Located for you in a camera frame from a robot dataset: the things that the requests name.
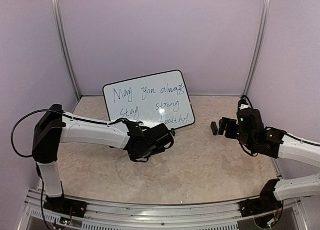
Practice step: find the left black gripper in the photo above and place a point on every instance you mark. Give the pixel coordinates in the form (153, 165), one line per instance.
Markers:
(157, 150)

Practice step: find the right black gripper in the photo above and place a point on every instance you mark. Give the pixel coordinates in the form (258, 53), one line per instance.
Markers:
(223, 125)

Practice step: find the small whiteboard with wire stand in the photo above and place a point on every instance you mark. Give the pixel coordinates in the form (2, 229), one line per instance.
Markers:
(152, 99)

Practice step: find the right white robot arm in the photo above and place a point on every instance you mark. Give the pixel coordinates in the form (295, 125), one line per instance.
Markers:
(256, 139)

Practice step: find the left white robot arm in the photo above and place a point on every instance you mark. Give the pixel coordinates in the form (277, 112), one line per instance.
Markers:
(57, 126)

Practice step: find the black whiteboard eraser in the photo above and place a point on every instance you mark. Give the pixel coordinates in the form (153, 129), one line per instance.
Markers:
(214, 128)

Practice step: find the front aluminium rail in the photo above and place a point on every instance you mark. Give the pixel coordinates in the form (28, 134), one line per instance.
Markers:
(104, 215)

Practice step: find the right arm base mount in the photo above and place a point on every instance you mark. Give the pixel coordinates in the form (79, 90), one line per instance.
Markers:
(259, 205)

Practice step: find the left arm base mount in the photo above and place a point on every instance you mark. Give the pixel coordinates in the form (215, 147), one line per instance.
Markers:
(66, 206)

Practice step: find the right aluminium corner post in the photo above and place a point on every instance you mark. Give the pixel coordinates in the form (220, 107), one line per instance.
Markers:
(258, 45)

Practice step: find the aluminium corner post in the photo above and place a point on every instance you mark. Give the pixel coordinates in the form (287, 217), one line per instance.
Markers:
(64, 48)
(258, 45)

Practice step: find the left aluminium corner post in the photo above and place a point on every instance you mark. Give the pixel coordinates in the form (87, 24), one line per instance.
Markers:
(64, 48)

